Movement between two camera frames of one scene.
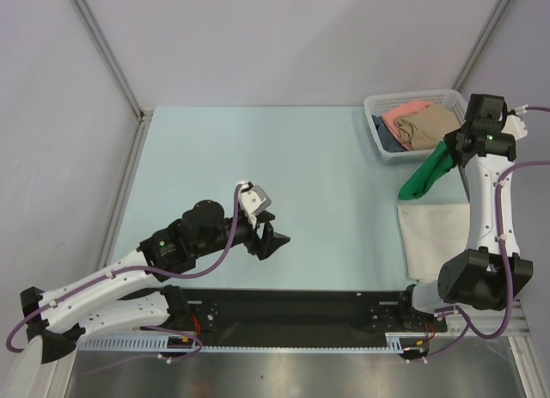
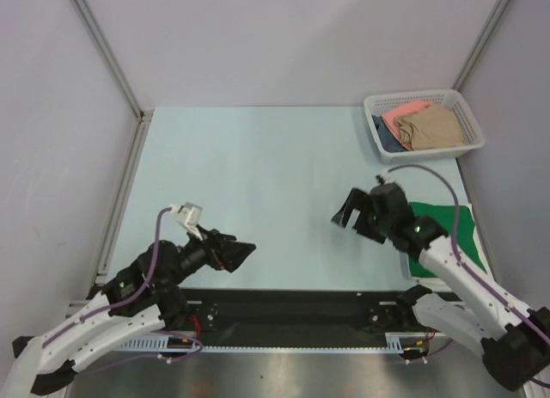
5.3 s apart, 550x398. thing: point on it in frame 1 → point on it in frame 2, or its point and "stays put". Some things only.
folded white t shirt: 431,234 stays put
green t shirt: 429,174 → 445,215
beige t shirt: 424,128 stays put
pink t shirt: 388,117 stays put
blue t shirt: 387,138 stays put
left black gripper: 265,247 → 229,254
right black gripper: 452,144 → 368,211
